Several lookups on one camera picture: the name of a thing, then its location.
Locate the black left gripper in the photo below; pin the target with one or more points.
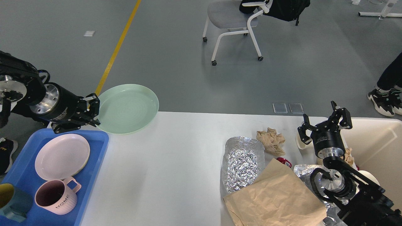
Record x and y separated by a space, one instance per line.
65 110

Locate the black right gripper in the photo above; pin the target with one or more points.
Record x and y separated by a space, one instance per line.
325 135

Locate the light green plate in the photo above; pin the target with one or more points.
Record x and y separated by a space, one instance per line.
127 108

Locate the pink HOME mug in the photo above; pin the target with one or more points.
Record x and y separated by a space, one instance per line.
58 196

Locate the teal mug yellow inside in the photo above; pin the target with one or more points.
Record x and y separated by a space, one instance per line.
14 202

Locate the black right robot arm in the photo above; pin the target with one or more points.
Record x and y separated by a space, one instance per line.
361 201

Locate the foil piece under arm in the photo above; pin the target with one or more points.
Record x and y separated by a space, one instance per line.
303 171

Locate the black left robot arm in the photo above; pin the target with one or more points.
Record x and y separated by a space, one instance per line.
27 91

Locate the white paper cup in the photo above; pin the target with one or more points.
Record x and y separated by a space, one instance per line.
301 145

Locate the crumpled napkin by bin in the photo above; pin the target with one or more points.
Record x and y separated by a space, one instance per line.
348 158

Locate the beige plastic bin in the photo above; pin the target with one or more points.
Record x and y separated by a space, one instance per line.
377 148

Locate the crumpled brown napkin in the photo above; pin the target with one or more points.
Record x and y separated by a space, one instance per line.
271 141

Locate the pink plate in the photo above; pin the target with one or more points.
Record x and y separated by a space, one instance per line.
63 156

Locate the person black sneakers right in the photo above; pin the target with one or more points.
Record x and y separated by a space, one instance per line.
386 95

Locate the brown paper bag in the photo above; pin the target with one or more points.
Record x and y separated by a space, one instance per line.
276 198

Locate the crumpled aluminium foil sheet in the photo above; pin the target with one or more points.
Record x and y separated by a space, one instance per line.
242 163

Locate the person dark clothing left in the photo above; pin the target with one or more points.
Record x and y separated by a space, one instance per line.
7 149

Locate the blue plastic tray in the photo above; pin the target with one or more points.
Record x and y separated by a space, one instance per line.
23 175

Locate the black backpack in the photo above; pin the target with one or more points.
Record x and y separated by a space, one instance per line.
287 10

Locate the white stand base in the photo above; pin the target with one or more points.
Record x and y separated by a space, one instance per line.
385 11

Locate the white grey office chair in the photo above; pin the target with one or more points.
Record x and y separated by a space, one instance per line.
226 15

